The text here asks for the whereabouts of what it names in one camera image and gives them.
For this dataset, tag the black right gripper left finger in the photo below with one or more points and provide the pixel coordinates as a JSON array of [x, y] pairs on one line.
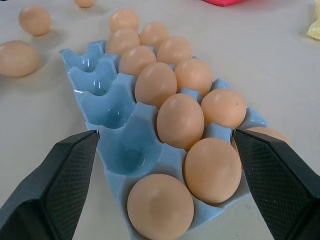
[[47, 190]]

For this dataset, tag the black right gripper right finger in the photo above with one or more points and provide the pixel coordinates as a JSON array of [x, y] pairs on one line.
[[282, 185]]

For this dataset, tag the light blue egg tray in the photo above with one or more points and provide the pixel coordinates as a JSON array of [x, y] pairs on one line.
[[120, 130]]

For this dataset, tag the yellow object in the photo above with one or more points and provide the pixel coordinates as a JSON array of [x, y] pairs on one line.
[[314, 30]]

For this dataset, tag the red object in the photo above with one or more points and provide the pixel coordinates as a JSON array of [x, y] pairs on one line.
[[222, 2]]

